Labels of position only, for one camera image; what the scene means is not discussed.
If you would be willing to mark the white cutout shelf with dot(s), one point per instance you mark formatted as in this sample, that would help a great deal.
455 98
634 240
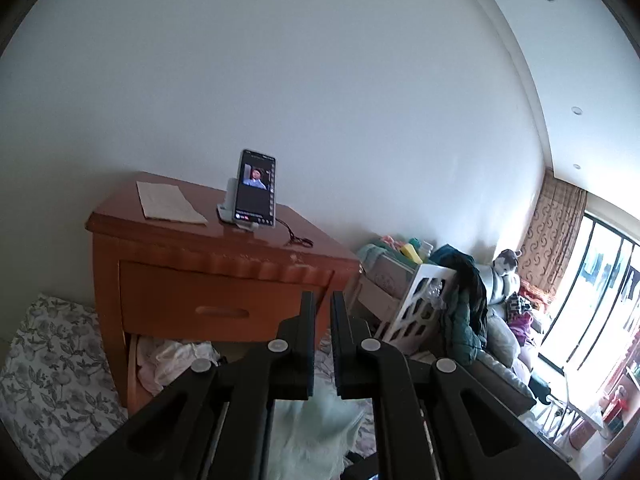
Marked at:
430 275

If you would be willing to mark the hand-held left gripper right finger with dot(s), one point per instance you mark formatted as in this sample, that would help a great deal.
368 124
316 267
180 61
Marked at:
342 360

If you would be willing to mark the window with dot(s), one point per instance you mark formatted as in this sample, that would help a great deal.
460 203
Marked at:
590 300

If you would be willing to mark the white garment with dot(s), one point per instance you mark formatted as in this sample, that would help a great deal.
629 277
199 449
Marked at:
175 365

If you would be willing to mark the smartphone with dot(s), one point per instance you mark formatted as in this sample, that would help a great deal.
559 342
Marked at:
255 185

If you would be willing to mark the beige patterned curtain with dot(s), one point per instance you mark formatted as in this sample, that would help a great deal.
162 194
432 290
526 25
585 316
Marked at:
552 240

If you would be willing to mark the wooden nightstand drawer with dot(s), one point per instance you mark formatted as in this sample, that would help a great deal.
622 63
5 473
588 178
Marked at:
165 290
131 375

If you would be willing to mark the grey plush toy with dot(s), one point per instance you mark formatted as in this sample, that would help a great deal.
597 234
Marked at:
507 262

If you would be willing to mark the teal cloth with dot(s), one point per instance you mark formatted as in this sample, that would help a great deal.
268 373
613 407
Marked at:
370 255

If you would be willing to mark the mint green cloth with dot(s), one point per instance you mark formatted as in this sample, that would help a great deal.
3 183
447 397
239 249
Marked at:
310 435

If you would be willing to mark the dark teal jacket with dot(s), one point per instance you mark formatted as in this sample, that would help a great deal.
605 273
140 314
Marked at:
467 310

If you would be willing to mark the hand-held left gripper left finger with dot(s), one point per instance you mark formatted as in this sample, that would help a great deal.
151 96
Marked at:
307 360

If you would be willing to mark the yellow object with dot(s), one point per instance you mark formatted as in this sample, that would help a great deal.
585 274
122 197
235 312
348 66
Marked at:
411 252

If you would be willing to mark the cardboard box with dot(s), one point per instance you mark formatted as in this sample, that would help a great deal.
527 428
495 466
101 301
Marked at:
392 272

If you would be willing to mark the small white side table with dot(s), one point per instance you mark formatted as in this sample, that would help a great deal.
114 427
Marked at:
370 305

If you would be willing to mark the grey sofa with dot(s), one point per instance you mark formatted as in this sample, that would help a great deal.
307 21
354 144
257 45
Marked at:
505 385

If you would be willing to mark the purple cloth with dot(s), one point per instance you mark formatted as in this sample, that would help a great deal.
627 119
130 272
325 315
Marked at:
521 327

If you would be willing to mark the clear plastic bag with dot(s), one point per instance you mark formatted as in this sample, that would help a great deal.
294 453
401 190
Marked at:
432 295

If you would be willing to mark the grey phone stand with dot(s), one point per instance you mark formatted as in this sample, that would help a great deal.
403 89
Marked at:
227 210

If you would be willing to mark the metal folding rack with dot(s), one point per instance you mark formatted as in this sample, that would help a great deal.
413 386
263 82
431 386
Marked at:
575 405

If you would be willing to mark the wooden nightstand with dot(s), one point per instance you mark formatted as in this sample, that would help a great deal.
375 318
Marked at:
107 270

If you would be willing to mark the pink object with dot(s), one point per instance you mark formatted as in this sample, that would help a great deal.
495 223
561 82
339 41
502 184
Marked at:
392 242

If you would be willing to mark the grey floral mat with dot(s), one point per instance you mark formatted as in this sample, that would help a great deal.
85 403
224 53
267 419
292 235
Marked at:
50 385

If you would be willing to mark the grey pillow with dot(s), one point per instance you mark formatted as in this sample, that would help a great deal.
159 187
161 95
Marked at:
502 340

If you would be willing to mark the beige folded paper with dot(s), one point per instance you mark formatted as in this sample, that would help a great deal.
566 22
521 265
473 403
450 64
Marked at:
167 202

